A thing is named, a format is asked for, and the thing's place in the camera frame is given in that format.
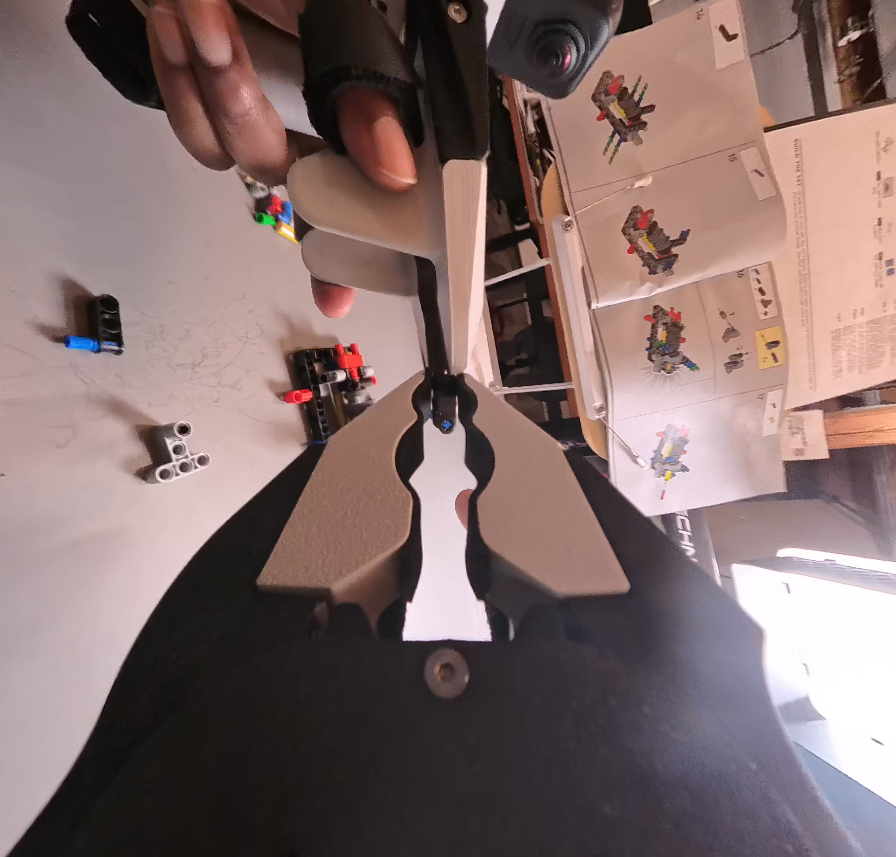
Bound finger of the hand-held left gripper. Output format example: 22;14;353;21
419;159;489;378

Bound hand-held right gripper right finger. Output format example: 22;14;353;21
456;373;631;637

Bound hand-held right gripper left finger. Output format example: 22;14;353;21
258;373;425;637

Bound black lego beam blue pin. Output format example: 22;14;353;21
428;374;462;435
64;293;127;356

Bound lego engine assembly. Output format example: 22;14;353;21
281;342;380;446

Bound pile of loose lego pieces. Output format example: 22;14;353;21
241;170;303;245

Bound lego instruction booklet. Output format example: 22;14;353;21
545;0;795;518

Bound lego set box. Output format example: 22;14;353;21
661;503;896;795

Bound person's left hand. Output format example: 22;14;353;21
73;0;421;319

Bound small paper tag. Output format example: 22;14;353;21
780;409;831;460

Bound white printed paper sheet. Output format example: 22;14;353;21
763;101;896;410

